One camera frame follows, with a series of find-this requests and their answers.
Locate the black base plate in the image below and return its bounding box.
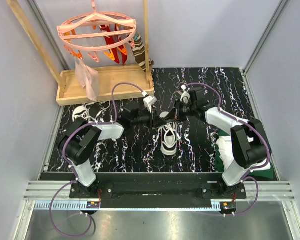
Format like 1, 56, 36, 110
69, 181, 247, 210

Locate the pink round clip hanger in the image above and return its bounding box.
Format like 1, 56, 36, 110
57, 0, 137, 64

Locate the green folded cloth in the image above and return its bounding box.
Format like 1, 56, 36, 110
214, 130, 274, 179

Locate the translucent plastic bag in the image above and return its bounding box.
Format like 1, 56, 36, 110
75, 58, 100, 102

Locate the red sock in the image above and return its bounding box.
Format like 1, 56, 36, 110
99, 25, 120, 64
114, 24, 128, 65

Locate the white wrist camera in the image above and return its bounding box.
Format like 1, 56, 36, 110
178, 84, 191, 104
141, 91, 158, 113

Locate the wooden tray rack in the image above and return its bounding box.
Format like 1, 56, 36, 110
7, 0, 154, 106

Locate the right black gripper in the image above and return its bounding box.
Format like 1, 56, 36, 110
164, 99, 197, 123

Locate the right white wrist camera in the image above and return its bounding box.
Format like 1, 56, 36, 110
178, 84, 191, 104

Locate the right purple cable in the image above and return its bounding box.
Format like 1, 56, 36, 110
181, 82, 273, 217

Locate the white sneaker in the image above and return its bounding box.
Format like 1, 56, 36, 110
72, 105, 102, 123
158, 122, 180, 156

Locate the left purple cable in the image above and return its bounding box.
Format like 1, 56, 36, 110
48, 82, 148, 238

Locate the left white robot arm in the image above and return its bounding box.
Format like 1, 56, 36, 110
58, 106, 169, 198

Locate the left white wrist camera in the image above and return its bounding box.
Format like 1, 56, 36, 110
141, 91, 158, 113

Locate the purple cable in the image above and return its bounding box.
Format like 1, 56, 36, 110
181, 82, 273, 217
48, 82, 148, 238

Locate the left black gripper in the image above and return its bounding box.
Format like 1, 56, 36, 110
130, 105, 167, 130

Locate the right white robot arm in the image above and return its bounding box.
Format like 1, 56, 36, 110
160, 83, 272, 199

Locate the white shoelace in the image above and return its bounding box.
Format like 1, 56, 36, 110
158, 122, 190, 151

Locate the brown striped sock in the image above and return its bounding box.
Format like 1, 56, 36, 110
132, 31, 146, 72

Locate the black marble mat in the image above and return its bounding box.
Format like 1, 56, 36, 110
48, 67, 278, 174

